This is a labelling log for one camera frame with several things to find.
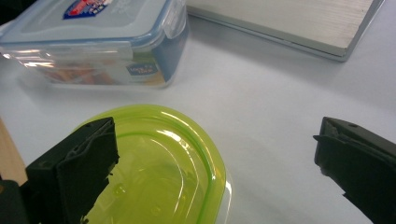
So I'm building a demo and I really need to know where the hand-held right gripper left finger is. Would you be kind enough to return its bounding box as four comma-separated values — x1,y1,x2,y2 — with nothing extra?
19,117,120,224

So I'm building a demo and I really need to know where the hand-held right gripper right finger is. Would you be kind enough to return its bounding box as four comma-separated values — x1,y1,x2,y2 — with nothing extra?
313,117,396,224

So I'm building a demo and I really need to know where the green plastic container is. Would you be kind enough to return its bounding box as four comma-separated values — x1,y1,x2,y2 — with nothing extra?
74,104,233,224

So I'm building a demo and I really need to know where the clear container with blue lid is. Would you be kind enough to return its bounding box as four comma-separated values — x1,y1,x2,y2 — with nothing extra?
0,0,191,90

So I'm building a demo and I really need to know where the light grey mat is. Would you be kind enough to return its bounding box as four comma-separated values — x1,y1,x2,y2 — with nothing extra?
0,0,396,224

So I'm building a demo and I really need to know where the white wire rack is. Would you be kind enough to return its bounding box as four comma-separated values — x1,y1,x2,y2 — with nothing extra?
186,0,386,63

